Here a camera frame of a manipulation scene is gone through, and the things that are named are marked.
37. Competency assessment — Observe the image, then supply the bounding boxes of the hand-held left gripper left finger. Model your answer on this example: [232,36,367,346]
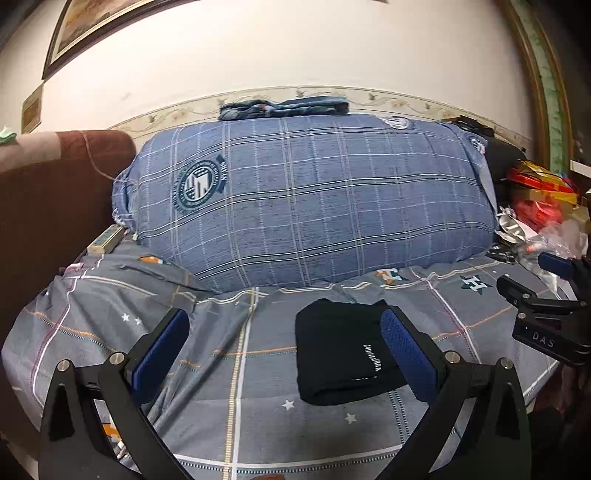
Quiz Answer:
[39,307,191,480]

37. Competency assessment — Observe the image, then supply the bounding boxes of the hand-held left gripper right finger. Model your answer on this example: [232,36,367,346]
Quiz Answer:
[369,307,532,480]

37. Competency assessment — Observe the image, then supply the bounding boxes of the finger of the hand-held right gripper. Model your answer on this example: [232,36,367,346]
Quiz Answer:
[496,274,578,320]
[538,252,591,302]

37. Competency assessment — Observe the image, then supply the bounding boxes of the black pants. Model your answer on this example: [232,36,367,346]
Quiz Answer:
[294,298,407,407]

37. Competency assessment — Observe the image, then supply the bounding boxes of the clear plastic bag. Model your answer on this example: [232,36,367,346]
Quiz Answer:
[526,219,591,259]

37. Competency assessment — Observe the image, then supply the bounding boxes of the black packet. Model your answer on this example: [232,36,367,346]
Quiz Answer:
[485,242,532,265]

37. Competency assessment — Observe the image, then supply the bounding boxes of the red plastic bag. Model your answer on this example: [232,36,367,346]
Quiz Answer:
[507,159,580,232]

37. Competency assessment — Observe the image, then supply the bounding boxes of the silver foil bag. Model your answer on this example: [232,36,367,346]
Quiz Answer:
[494,208,532,245]

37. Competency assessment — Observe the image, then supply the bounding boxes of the dark cloth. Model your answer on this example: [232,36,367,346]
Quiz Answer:
[526,355,591,480]

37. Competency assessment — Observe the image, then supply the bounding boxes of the grey printed bed sheet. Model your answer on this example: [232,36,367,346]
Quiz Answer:
[0,249,568,480]

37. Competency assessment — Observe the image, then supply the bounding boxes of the black bag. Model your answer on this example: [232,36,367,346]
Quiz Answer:
[482,136,529,185]

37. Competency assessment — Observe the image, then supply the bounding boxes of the wooden box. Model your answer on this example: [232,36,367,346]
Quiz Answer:
[87,225,127,254]

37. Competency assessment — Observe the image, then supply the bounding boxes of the brown headboard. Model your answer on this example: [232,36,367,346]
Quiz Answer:
[0,129,137,444]

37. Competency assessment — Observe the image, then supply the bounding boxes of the large blue plaid pillow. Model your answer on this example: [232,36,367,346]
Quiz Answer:
[111,113,502,294]

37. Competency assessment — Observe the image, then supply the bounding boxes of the folded denim clothes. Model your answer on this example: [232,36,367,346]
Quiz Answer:
[218,96,349,121]

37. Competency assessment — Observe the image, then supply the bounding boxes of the framed picture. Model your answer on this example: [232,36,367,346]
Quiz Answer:
[41,0,195,80]

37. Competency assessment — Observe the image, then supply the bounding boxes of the green patterned door frame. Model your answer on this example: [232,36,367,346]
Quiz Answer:
[508,0,573,174]

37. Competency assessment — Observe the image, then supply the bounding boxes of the white cable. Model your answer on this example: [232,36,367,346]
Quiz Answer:
[81,131,121,183]

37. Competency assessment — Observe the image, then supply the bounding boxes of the small wall plaque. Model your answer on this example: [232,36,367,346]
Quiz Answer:
[21,83,45,136]

